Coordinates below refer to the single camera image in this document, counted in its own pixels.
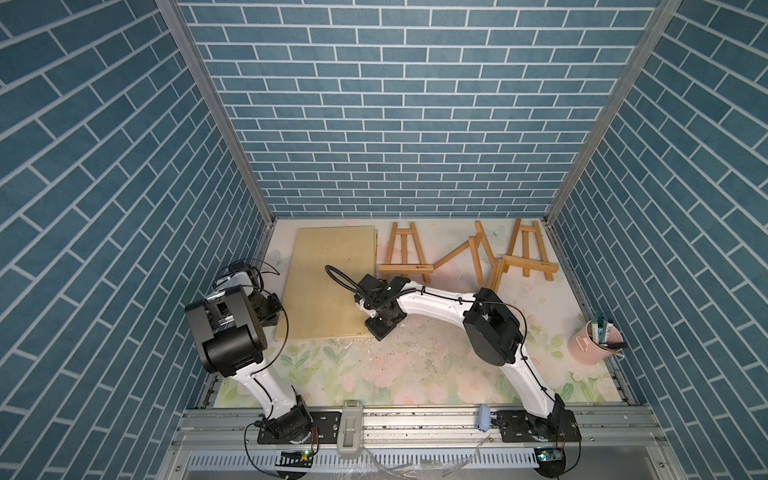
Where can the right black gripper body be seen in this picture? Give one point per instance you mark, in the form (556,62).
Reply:
(379,326)

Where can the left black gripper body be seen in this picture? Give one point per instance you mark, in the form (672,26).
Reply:
(265,307)

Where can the plywood canvas board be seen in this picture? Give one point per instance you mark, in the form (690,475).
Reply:
(318,306)

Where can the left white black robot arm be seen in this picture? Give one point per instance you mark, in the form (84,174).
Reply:
(227,327)

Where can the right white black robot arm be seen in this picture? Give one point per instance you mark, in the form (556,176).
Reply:
(495,335)

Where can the pink cup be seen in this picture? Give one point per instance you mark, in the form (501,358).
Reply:
(584,350)

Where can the green marker pen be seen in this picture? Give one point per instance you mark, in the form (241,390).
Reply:
(595,331)

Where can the teal marker pen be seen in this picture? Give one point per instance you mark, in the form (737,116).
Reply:
(603,329)

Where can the right green circuit board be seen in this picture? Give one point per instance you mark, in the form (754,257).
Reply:
(548,455)

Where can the black marker pen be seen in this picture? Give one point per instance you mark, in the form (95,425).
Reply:
(616,346)

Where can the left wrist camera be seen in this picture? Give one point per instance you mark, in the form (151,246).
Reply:
(238,273)

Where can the grey rail clamp handle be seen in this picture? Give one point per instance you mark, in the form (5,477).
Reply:
(350,432)

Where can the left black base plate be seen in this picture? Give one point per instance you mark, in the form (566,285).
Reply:
(327,423)

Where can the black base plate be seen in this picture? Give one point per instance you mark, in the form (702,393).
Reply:
(518,426)
(327,423)

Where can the aluminium front rail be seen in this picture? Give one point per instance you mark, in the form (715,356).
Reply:
(618,442)

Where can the blue rail clip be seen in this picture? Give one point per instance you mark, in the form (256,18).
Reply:
(483,419)

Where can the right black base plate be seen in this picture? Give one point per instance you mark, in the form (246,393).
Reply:
(518,426)

